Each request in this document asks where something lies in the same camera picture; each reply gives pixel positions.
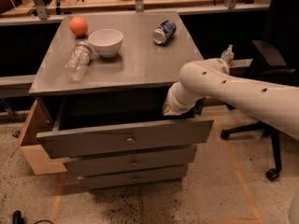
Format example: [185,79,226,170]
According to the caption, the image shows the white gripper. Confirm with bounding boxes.
[163,82,204,116]

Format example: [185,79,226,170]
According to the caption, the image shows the grey top drawer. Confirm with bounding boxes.
[37,95,213,159]

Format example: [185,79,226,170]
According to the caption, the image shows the grey drawer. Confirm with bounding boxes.
[64,145,197,176]
[37,95,213,159]
[78,164,188,189]

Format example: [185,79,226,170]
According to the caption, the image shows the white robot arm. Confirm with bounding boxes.
[166,61,299,224]

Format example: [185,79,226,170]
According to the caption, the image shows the grey middle drawer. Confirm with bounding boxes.
[64,145,197,176]

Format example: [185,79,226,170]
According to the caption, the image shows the grey bottom drawer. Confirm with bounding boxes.
[78,164,188,189]

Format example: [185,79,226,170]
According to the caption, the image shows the grey drawer cabinet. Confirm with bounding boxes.
[28,10,215,190]

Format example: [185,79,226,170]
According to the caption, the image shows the hand sanitizer pump bottle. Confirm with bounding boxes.
[221,44,235,65]

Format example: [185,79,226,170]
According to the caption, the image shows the blue soda can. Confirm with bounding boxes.
[152,21,177,45]

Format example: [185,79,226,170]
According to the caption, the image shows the white bowl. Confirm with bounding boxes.
[89,29,123,58]

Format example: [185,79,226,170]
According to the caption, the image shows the clear plastic water bottle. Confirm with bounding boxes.
[64,40,93,82]

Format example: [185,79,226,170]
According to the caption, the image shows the orange fruit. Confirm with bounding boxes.
[69,17,89,36]

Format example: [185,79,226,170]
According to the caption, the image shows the cardboard box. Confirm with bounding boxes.
[10,101,67,175]

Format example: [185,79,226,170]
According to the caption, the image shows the black object on floor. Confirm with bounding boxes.
[12,210,24,224]

